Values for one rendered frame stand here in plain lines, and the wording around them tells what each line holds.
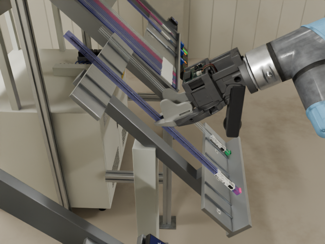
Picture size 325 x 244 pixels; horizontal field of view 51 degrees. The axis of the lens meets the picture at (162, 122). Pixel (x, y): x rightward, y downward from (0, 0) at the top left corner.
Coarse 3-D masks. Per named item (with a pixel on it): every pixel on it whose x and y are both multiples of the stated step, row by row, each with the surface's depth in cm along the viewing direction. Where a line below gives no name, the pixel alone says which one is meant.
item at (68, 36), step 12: (72, 36) 62; (84, 48) 62; (96, 60) 63; (108, 72) 64; (120, 84) 65; (132, 96) 67; (144, 108) 68; (156, 120) 69; (168, 132) 70; (204, 156) 74; (216, 168) 75
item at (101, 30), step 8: (104, 32) 83; (112, 40) 84; (120, 48) 85; (128, 56) 86; (136, 64) 87; (144, 72) 88; (152, 80) 89; (160, 88) 90; (200, 128) 95; (208, 136) 96; (224, 152) 99
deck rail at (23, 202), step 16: (0, 176) 54; (0, 192) 55; (16, 192) 55; (32, 192) 56; (0, 208) 57; (16, 208) 57; (32, 208) 57; (48, 208) 57; (64, 208) 59; (32, 224) 59; (48, 224) 59; (64, 224) 59; (80, 224) 59; (64, 240) 61; (80, 240) 61; (96, 240) 61; (112, 240) 62
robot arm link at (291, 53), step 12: (312, 24) 56; (324, 24) 54; (288, 36) 57; (300, 36) 55; (312, 36) 54; (324, 36) 54; (276, 48) 57; (288, 48) 56; (300, 48) 55; (312, 48) 54; (324, 48) 54; (276, 60) 57; (288, 60) 56; (300, 60) 55; (312, 60) 54; (288, 72) 57
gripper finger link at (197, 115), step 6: (198, 108) 64; (210, 108) 64; (192, 114) 63; (198, 114) 63; (204, 114) 63; (210, 114) 62; (174, 120) 65; (180, 120) 65; (186, 120) 64; (192, 120) 64; (198, 120) 63
